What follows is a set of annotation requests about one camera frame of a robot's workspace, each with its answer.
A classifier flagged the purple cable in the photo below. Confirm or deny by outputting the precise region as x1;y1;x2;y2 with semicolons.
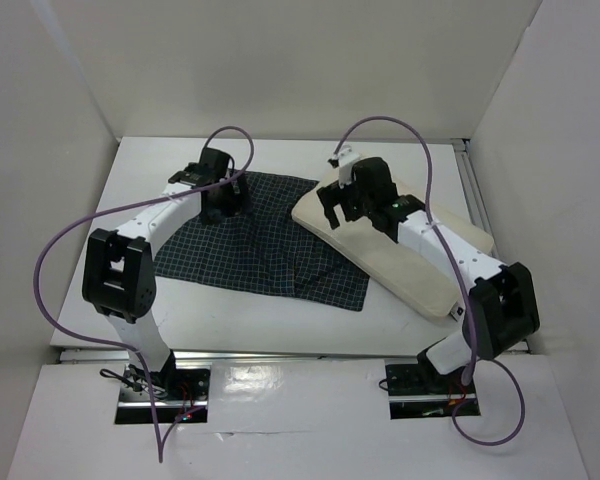
32;125;256;464
334;115;526;447

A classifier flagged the aluminium front rail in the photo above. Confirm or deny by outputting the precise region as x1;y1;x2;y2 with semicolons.
59;348;416;364

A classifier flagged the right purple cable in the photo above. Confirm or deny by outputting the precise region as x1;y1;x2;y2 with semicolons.
334;115;526;447

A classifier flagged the dark checkered pillowcase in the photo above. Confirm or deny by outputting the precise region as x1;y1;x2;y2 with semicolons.
154;172;369;312

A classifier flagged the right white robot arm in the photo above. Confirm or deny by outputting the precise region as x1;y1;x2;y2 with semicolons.
317;153;540;392

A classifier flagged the cream white pillow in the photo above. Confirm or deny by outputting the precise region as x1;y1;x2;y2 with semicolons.
290;160;496;327

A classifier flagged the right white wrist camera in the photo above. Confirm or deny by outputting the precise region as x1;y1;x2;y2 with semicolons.
327;145;363;188

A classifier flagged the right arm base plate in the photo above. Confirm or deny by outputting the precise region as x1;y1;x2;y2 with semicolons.
378;360;481;420

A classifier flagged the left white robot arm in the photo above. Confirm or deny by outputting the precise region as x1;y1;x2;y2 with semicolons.
82;147;251;399

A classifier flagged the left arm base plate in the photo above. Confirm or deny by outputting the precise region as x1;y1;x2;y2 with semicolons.
99;367;211;425

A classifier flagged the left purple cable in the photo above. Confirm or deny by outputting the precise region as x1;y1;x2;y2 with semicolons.
32;125;256;464

